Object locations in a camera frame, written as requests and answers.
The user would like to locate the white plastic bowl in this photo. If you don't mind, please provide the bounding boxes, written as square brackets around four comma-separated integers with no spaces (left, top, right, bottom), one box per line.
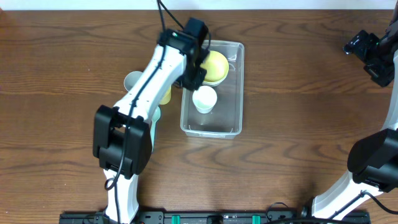
[202,75,227,87]

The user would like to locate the cream plastic cup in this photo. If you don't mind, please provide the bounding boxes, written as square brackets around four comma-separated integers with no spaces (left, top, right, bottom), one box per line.
[192,86,218,114]

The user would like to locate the yellow plastic bowl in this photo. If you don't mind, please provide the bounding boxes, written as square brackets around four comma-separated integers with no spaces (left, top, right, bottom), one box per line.
[200,50,229,83]

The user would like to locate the grey plastic cup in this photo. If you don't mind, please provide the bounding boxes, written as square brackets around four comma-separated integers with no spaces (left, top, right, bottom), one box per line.
[124,71,142,91]

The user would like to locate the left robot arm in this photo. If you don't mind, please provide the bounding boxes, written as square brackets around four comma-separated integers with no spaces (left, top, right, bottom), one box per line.
[93,28,211,223]

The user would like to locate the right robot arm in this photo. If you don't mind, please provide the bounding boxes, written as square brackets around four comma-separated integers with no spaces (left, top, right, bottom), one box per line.
[305,30,397,222]

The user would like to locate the clear plastic container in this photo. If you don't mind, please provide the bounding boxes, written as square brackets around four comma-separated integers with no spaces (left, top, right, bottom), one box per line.
[180,40,244,139]

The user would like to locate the yellow plastic cup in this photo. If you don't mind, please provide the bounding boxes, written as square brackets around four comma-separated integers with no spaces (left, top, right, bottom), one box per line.
[159,87,172,105]

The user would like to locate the teal plastic spoon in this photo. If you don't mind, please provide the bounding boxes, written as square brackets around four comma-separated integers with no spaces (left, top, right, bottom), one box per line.
[150,106,161,151]

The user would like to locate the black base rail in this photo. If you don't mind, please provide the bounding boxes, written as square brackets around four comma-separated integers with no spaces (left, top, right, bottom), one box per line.
[58,202,371,224]

